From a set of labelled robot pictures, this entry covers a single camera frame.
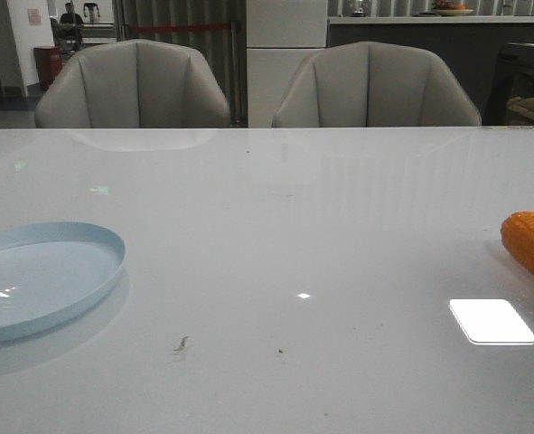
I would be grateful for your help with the dark wooden side table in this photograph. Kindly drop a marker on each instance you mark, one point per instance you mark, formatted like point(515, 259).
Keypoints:
point(513, 77)

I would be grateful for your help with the grey upholstered chair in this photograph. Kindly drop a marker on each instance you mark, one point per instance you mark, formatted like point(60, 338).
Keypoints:
point(134, 84)
point(375, 84)

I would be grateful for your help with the pink wall notice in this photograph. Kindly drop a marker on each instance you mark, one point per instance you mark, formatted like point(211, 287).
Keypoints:
point(34, 17)

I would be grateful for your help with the red trash bin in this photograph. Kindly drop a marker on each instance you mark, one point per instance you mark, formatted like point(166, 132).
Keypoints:
point(48, 64)

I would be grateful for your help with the white cabinet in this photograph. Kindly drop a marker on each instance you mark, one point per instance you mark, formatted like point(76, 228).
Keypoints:
point(280, 34)

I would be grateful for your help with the right grey upholstered chair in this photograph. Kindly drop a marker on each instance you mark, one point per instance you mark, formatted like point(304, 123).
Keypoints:
point(375, 84)

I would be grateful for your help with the dark grey counter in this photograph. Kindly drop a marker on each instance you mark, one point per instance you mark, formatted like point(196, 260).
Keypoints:
point(468, 44)

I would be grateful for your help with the light blue round plate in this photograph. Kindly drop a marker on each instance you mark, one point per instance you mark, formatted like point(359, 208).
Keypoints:
point(52, 272)

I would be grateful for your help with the seated person in background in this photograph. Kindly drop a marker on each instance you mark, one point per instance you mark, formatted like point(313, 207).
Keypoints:
point(70, 23)

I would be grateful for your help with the left grey upholstered chair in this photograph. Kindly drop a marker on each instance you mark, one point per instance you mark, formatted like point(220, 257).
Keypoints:
point(134, 84)

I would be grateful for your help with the red barrier belt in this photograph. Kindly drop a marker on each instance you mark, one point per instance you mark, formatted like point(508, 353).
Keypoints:
point(191, 28)

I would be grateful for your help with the metal barrier post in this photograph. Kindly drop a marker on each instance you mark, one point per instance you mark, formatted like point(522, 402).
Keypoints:
point(235, 71)

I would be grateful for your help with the fruit bowl on counter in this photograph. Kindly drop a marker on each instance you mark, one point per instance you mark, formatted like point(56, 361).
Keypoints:
point(450, 8)

